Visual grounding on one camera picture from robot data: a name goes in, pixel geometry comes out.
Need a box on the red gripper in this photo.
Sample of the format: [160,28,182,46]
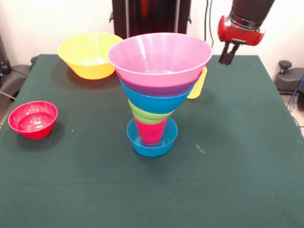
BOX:
[218,15,265,66]

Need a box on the yellow cup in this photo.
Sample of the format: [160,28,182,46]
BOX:
[187,66,208,99]

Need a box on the large pink bowl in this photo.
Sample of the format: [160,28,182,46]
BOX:
[107,32,213,89]

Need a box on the purple bowl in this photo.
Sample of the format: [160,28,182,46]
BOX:
[118,71,201,97]

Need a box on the blue bowl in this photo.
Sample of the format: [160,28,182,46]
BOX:
[120,83,194,114]

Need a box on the small green bowl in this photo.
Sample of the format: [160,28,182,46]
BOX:
[128,98,174,125]

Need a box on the red cup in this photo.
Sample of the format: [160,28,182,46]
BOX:
[134,118,168,146]

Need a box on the translucent teal bowl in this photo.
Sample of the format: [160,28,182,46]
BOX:
[126,117,179,158]

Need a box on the large yellow bowl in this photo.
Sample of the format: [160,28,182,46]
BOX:
[57,32,124,80]

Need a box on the small red bowl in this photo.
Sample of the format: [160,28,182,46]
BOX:
[8,101,58,140]

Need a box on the dark green tablecloth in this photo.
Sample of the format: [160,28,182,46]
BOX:
[0,54,304,228]

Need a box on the black equipment box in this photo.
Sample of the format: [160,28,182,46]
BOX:
[0,33,11,76]

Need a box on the black wall cable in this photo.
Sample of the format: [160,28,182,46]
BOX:
[204,0,210,40]
[209,0,214,48]

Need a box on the grey pedestal leg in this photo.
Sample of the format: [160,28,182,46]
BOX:
[275,67,304,95]
[0,64,30,100]

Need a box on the blue cable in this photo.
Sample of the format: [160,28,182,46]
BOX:
[288,76,304,114]

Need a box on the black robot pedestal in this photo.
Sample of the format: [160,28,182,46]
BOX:
[109,0,192,40]

